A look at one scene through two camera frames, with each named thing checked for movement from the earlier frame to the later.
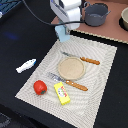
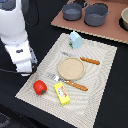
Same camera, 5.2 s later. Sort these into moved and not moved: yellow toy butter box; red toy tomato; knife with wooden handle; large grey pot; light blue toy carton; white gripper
Moved: white gripper; light blue toy carton
Not moved: knife with wooden handle; yellow toy butter box; large grey pot; red toy tomato
